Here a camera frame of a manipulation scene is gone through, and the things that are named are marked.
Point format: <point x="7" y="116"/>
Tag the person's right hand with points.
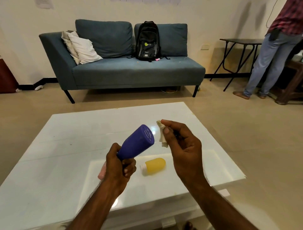
<point x="187" y="156"/>

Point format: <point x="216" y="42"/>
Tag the person's left hand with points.
<point x="113" y="168"/>

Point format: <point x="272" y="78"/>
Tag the person's right thumb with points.
<point x="168" y="138"/>

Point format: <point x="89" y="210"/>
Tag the person's left fingers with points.
<point x="129" y="167"/>

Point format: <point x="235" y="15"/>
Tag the small white cloth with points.
<point x="162" y="140"/>

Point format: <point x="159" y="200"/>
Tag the blue plastic bottle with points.
<point x="139" y="140"/>

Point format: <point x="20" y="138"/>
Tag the person's right forearm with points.
<point x="217" y="208"/>

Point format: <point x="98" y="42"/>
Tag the person's left forearm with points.
<point x="94" y="208"/>

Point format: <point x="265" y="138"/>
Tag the yellow bottle with white cap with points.
<point x="155" y="165"/>

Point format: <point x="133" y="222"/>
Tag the pink bottle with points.
<point x="102" y="173"/>

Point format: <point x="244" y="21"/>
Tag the sandals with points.
<point x="169" y="90"/>

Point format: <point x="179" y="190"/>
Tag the blue fabric sofa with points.
<point x="132" y="71"/>

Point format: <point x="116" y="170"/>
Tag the person's foot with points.
<point x="190" y="226"/>

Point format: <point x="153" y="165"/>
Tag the black backpack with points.
<point x="147" y="42"/>

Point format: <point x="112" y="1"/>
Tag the large blue back cushion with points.
<point x="106" y="38"/>

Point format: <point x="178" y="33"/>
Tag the white object on floor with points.
<point x="39" y="88"/>

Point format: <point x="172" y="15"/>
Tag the black folding table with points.
<point x="241" y="41"/>

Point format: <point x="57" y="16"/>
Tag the white pillow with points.
<point x="84" y="49"/>

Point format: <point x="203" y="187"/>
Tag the brown wooden furniture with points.
<point x="291" y="80"/>

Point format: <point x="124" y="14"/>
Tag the cream pillow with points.
<point x="68" y="43"/>

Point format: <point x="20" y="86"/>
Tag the dark red cabinet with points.
<point x="6" y="77"/>

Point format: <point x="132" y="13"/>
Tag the wall socket plate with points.
<point x="205" y="46"/>

